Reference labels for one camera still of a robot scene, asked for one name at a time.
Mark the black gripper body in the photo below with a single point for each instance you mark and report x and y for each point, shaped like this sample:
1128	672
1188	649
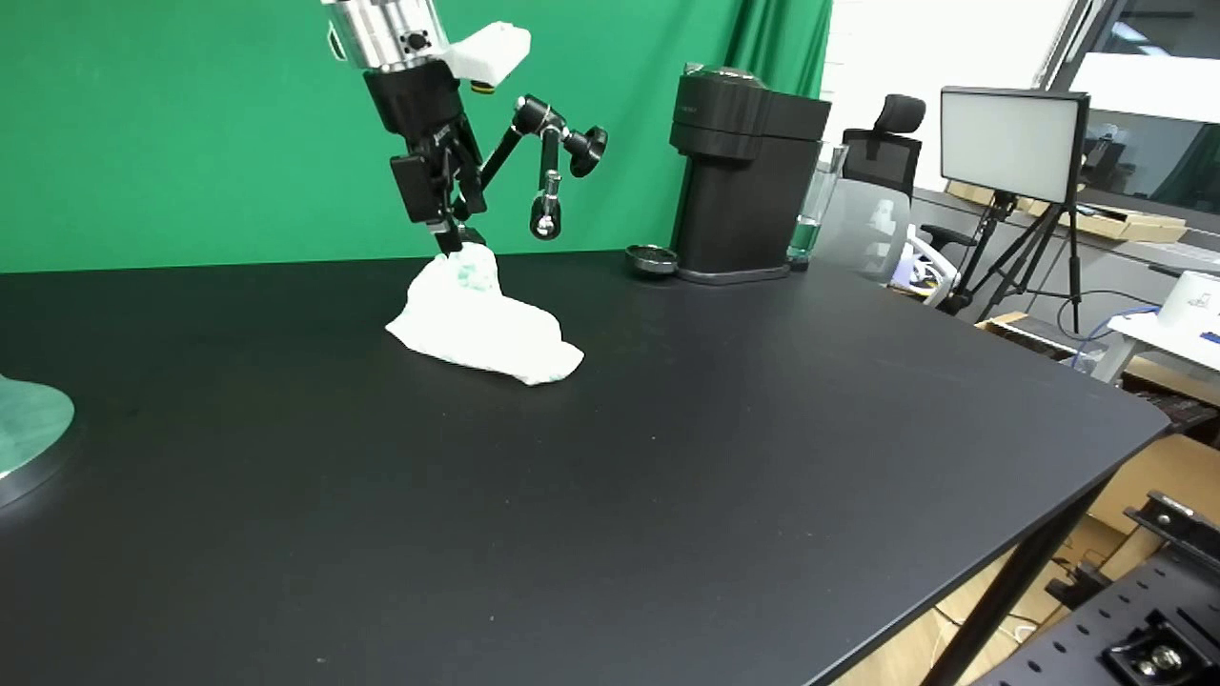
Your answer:
414	102

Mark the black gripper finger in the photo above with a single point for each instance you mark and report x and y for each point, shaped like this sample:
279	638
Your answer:
415	183
464	177

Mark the white cloth with green print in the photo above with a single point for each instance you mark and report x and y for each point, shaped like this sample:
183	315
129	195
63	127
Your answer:
478	327

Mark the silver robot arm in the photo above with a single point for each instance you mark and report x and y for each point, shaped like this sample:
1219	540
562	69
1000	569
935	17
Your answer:
376	24

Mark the black articulated stand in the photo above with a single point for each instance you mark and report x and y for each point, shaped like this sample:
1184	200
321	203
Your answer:
551	146

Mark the green backdrop curtain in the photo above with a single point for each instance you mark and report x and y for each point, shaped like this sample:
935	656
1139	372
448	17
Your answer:
193	127

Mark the black coffee machine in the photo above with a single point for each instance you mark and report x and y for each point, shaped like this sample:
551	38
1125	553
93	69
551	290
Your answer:
746	177

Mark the clear water tank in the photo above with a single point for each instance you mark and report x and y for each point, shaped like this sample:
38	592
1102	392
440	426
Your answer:
809	223

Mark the black office chair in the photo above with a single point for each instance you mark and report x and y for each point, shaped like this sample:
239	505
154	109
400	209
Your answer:
887	146

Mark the led light panel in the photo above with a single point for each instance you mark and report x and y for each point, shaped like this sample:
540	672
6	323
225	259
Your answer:
1011	143

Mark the black tripod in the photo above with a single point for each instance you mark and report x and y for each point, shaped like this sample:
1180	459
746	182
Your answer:
1014	259

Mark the cluttered side desk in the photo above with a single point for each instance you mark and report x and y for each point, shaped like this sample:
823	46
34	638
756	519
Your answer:
1145	234

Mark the black table leg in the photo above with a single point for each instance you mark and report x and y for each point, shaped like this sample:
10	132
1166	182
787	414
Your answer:
1005	597

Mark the white paper sheet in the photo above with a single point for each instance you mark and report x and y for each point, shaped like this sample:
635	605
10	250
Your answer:
1175	317

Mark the cardboard box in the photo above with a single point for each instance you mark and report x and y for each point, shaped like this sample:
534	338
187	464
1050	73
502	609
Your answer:
1166	480

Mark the black perforated breadboard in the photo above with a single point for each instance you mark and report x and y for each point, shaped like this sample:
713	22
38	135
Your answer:
1092	635

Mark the small black metal clamp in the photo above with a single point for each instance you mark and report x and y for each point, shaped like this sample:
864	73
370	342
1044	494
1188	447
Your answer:
1156	656

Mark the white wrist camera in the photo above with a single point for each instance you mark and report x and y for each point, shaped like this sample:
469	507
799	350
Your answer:
488	50

